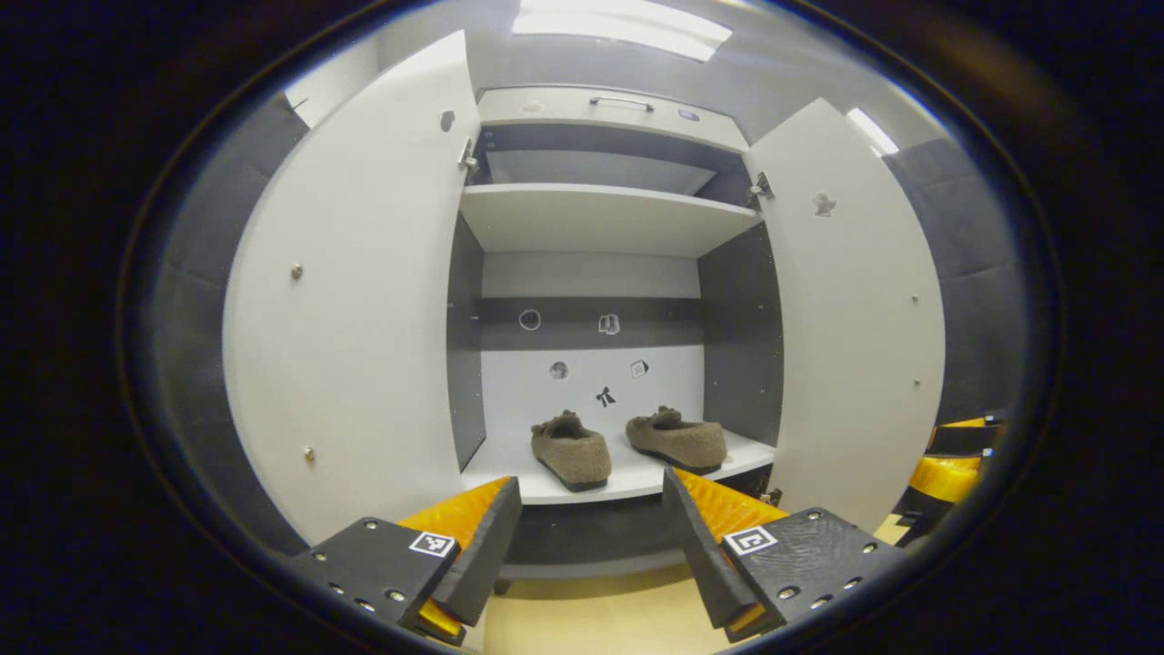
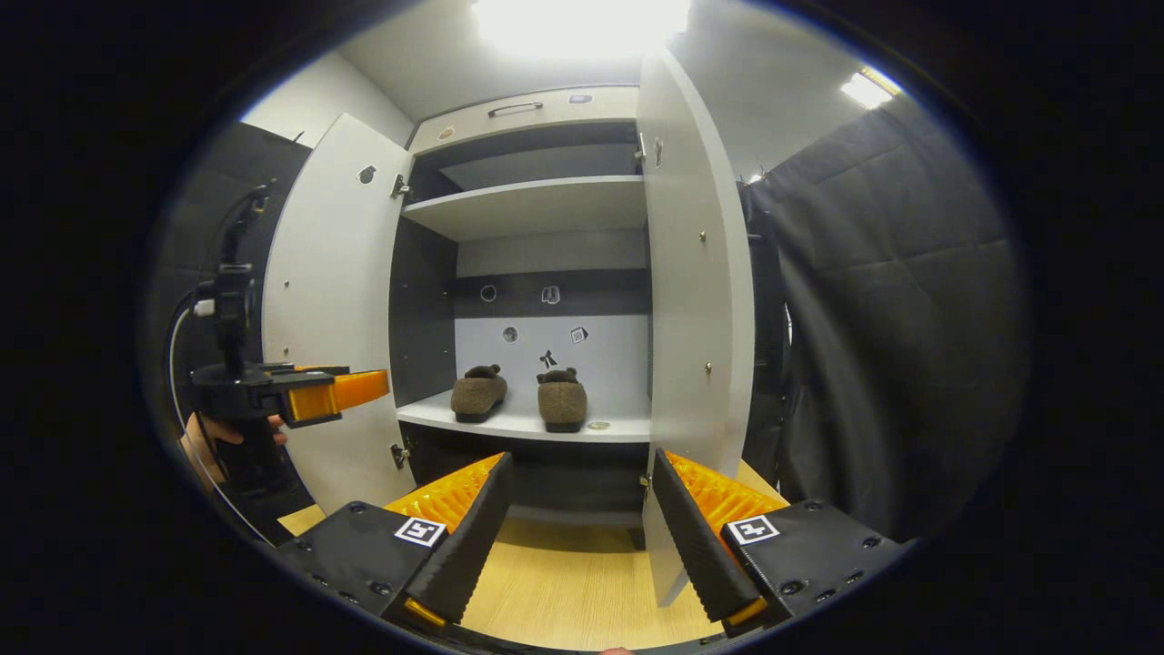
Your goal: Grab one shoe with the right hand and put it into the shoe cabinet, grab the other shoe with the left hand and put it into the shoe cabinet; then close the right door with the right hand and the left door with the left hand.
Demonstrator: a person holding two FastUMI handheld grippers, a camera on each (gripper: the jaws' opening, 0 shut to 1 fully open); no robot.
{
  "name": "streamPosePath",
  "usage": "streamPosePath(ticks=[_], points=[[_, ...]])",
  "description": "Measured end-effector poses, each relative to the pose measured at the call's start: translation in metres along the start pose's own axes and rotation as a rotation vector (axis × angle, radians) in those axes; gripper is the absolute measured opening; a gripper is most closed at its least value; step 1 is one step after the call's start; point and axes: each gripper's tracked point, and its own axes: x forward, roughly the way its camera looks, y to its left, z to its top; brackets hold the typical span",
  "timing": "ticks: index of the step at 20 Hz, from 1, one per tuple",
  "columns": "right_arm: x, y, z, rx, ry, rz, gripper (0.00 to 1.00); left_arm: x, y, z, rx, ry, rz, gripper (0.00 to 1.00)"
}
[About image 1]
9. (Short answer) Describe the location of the black backdrop cloth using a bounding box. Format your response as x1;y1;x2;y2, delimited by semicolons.
150;91;1029;556

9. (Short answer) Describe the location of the large ceiling light panel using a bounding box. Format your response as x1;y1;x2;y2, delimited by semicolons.
511;0;734;63

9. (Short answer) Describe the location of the brown fuzzy shoe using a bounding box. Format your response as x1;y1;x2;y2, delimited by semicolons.
626;406;728;476
531;409;612;493

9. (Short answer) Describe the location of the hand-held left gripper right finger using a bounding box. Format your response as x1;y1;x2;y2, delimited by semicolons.
662;467;901;645

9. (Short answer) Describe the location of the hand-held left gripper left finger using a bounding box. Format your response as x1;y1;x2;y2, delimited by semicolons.
289;475;525;647

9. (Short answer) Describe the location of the small ceiling light panel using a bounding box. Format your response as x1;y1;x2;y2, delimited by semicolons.
846;107;901;157

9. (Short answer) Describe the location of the white cabinet door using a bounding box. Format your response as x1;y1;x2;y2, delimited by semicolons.
741;97;947;533
223;30;483;547

